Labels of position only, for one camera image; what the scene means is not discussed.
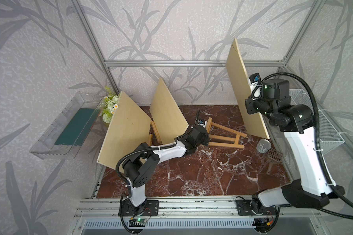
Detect wooden easel frame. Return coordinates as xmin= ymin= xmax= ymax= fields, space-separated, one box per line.
xmin=147 ymin=134 xmax=153 ymax=146
xmin=151 ymin=120 xmax=162 ymax=145
xmin=206 ymin=117 xmax=247 ymax=149

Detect wooden board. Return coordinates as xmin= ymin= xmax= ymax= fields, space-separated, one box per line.
xmin=226 ymin=39 xmax=270 ymax=139
xmin=97 ymin=91 xmax=151 ymax=169
xmin=150 ymin=78 xmax=189 ymax=145

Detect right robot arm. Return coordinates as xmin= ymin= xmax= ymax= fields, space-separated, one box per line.
xmin=245 ymin=72 xmax=353 ymax=220

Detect metal tin can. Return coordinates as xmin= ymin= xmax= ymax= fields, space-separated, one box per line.
xmin=256 ymin=139 xmax=272 ymax=154

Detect potted artificial flowers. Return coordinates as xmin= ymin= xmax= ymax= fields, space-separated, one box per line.
xmin=101 ymin=86 xmax=119 ymax=124

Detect green mat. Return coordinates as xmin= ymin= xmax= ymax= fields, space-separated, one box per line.
xmin=55 ymin=108 xmax=98 ymax=146

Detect clear acrylic shelf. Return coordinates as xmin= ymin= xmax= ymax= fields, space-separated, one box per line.
xmin=30 ymin=92 xmax=104 ymax=160

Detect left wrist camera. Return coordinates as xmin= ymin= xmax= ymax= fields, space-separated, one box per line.
xmin=198 ymin=118 xmax=207 ymax=128

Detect aluminium frame crossbar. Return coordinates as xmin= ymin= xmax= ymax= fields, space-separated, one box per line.
xmin=105 ymin=60 xmax=284 ymax=68

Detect white wire basket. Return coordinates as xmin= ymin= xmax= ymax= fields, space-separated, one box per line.
xmin=289 ymin=89 xmax=345 ymax=155

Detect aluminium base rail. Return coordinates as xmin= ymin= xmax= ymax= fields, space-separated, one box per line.
xmin=73 ymin=196 xmax=323 ymax=219

